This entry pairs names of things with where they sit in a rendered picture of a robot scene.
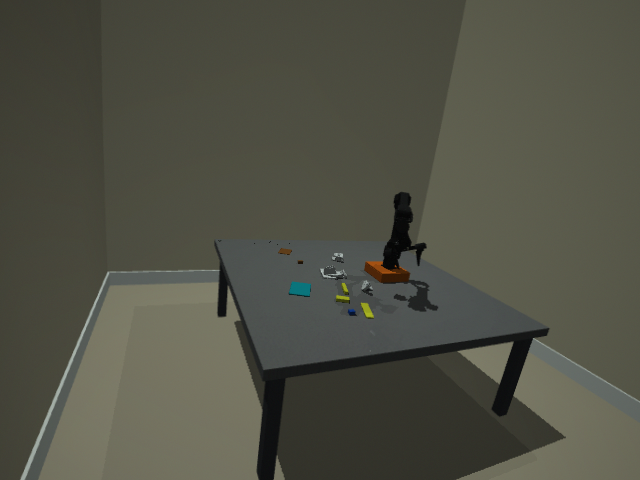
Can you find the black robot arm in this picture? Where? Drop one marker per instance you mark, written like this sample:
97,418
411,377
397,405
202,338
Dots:
401,226

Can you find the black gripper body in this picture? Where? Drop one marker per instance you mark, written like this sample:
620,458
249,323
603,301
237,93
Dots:
418,247

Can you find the teal flat rectangular plate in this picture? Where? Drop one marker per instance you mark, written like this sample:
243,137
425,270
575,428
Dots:
300,289

